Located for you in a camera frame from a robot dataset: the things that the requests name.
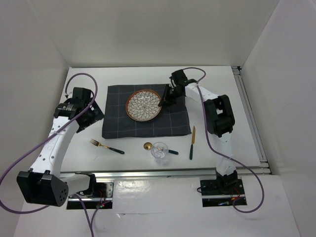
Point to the aluminium right side rail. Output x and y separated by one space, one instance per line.
264 165

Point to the gold spoon green handle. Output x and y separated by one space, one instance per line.
148 145

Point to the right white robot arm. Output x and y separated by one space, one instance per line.
218 122

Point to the aluminium rail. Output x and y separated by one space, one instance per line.
264 165
200 172

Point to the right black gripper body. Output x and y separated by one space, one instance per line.
173 95

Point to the aluminium front rail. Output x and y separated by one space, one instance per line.
200 172

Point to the clear drinking glass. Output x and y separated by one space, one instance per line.
159 151

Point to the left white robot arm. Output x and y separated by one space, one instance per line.
42 184

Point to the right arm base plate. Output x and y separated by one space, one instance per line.
213 195

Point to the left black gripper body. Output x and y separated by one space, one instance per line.
92 116

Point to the gold knife green handle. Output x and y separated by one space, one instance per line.
192 143

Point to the dark grey checked napkin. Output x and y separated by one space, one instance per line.
171 121

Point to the gold fork green handle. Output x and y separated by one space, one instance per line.
98 144

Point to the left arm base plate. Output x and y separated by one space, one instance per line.
100 197

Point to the floral patterned ceramic plate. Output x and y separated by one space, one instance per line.
143 105

